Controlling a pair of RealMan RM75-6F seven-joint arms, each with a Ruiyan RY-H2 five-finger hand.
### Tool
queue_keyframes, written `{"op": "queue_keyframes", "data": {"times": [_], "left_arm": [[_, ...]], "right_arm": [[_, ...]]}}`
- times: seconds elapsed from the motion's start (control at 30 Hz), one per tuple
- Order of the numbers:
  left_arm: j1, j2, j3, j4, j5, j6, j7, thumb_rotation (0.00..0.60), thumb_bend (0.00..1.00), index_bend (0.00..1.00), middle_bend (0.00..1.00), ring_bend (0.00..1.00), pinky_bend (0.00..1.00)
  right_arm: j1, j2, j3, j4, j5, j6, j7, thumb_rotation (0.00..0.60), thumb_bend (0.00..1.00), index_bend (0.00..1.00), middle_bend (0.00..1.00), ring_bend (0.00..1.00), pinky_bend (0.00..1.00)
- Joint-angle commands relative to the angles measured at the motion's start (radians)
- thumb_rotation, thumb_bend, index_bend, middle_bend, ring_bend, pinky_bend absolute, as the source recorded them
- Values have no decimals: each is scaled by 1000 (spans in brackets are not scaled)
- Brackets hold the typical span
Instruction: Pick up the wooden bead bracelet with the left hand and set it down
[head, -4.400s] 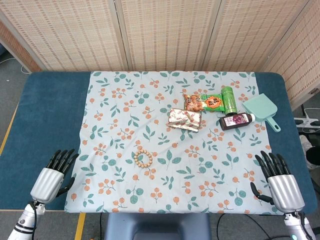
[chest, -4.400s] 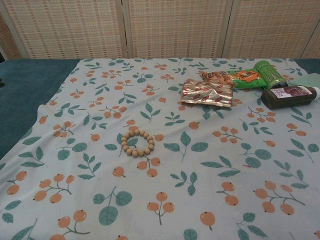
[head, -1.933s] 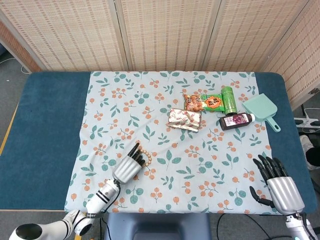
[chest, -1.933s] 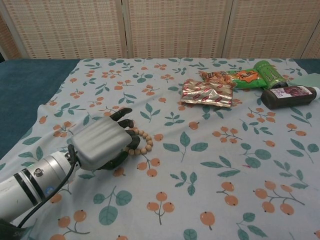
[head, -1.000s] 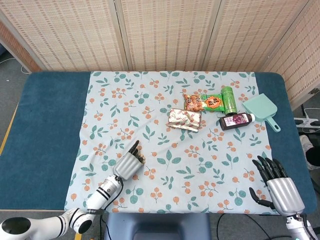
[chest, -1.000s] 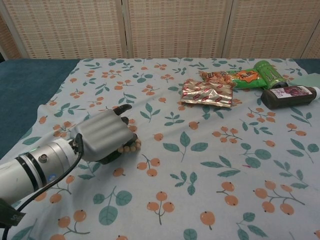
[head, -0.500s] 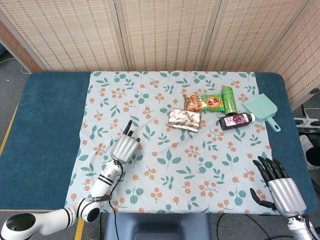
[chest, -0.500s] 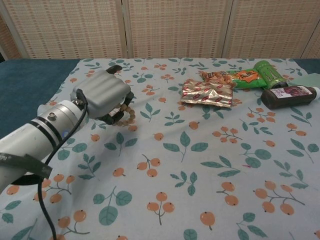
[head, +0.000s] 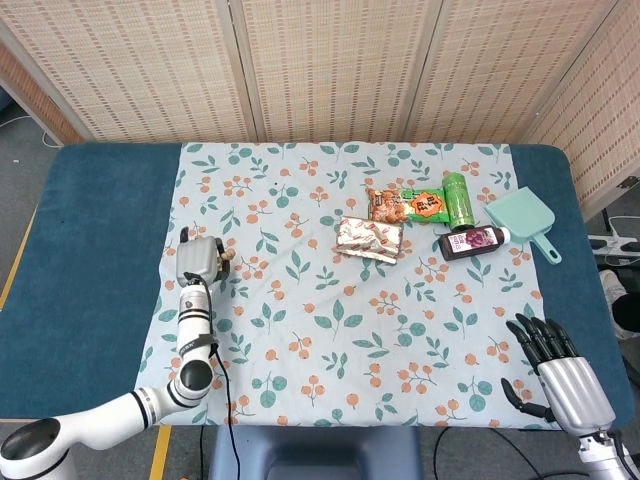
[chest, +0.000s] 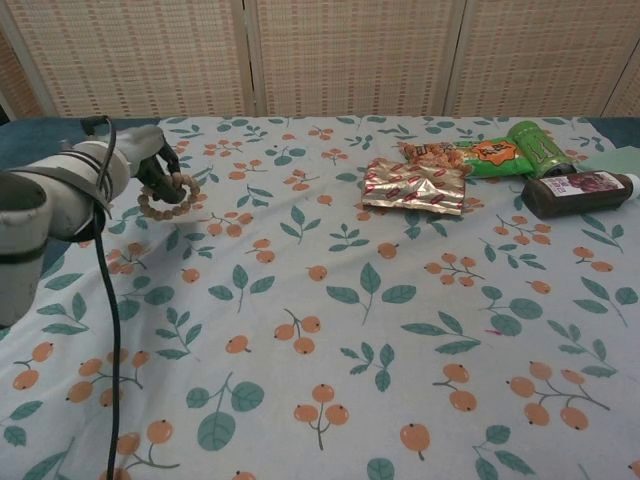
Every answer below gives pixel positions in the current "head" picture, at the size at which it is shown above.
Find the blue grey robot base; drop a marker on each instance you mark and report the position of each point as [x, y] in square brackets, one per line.
[315, 455]

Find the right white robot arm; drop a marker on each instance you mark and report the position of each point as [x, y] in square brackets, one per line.
[602, 455]

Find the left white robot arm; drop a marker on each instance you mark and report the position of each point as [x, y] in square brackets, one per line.
[192, 330]

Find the dark juice bottle white cap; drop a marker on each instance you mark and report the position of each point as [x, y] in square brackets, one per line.
[470, 242]

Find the floral leaf and fruit tablecloth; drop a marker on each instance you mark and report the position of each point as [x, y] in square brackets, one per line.
[340, 320]

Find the black and white shoe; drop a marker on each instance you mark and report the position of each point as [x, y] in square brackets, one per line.
[627, 305]

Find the teal felt table cover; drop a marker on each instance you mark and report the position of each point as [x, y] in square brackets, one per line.
[95, 280]

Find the green and orange snack bag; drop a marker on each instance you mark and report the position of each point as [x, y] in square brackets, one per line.
[420, 205]

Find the silver red snack packet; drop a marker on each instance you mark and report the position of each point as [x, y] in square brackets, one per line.
[370, 240]

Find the green drink can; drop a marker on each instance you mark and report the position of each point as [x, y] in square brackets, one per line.
[459, 202]

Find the woven bamboo folding screen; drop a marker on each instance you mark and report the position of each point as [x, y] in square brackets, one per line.
[325, 70]

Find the mint green plastic dustpan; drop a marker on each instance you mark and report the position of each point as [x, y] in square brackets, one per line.
[522, 215]

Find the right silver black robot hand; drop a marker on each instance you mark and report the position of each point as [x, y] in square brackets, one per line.
[575, 385]

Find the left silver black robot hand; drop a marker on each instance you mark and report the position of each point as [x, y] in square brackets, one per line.
[196, 262]

